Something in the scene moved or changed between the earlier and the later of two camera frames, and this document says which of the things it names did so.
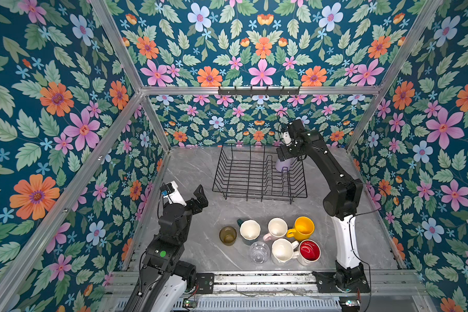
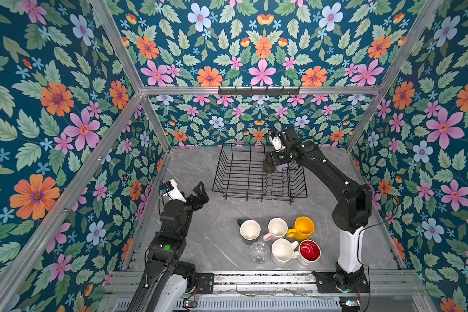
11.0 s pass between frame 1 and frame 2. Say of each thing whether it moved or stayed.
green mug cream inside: stayed
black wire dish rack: stayed
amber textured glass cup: moved
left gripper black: stayed
